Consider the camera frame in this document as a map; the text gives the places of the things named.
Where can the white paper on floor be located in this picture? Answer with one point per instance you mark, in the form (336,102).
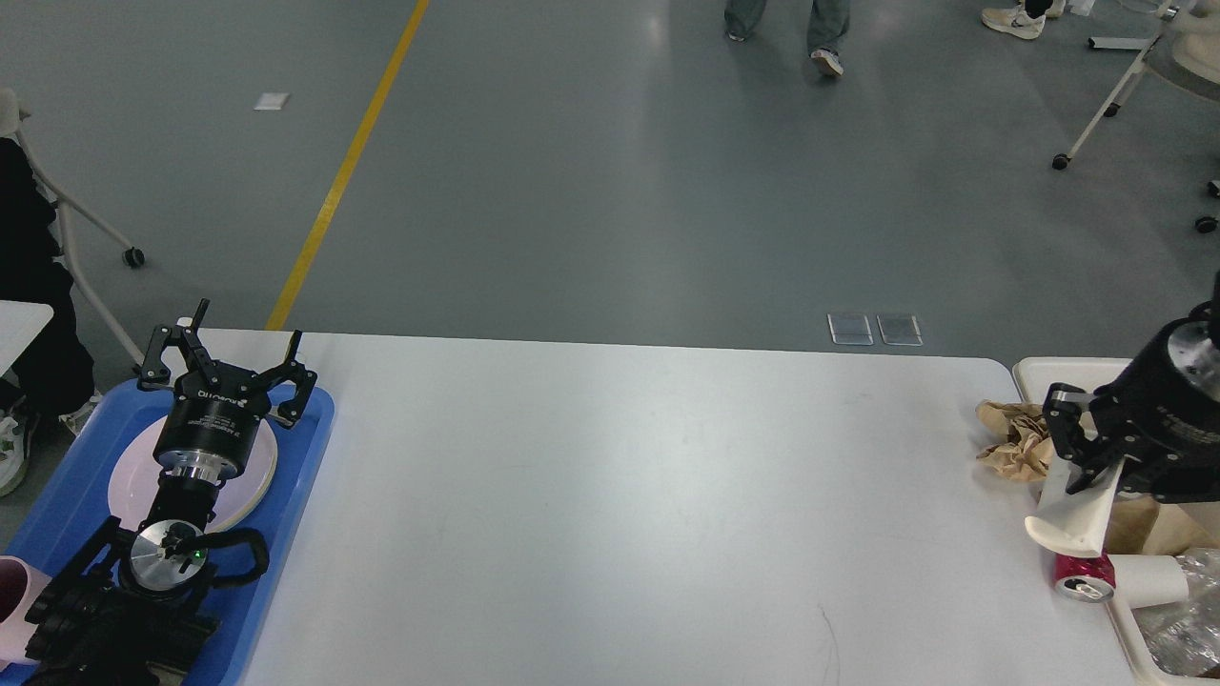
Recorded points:
(271,101)

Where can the person in black pants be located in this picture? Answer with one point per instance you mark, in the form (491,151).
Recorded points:
(53,376)

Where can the white plastic bin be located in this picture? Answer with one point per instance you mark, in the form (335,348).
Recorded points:
(1034,375)

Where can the right clear floor plate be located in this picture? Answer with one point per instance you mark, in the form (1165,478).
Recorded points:
(900,329)

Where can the aluminium foil tray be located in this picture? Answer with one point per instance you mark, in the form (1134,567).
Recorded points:
(1183,637)

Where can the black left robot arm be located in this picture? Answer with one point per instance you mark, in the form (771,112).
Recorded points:
(126,609)

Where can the white paper cup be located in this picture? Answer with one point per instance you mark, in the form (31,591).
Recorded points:
(1073,524)

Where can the pink plate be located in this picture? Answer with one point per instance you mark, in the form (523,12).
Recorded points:
(133,482)

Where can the white wheeled chair right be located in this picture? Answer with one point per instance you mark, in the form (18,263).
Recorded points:
(1183,52)

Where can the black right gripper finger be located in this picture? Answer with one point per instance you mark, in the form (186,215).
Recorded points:
(1064,409)
(1170,478)

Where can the clear floor plate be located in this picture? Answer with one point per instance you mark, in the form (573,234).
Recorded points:
(900,329)
(850,329)

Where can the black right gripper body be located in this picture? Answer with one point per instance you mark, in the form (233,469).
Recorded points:
(1160,413)

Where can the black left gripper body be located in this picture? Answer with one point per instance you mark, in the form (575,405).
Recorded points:
(209,434)

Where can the left clear floor plate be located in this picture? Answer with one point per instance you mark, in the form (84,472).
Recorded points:
(850,329)

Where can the white side table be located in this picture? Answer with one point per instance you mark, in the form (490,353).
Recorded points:
(21,322)

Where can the white bowl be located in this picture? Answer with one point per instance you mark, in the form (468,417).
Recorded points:
(1146,580)

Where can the small brown paper bag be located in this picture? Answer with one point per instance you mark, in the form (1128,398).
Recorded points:
(1146,527)

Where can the pink ribbed mug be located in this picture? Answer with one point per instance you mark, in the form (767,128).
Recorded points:
(21,585)

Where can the red crumpled wrapper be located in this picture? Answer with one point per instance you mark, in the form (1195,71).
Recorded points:
(1085,579)

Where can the blue plastic tray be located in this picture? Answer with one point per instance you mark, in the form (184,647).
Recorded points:
(75,502)

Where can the brown paper ball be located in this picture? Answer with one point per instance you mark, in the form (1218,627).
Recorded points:
(1023,448)

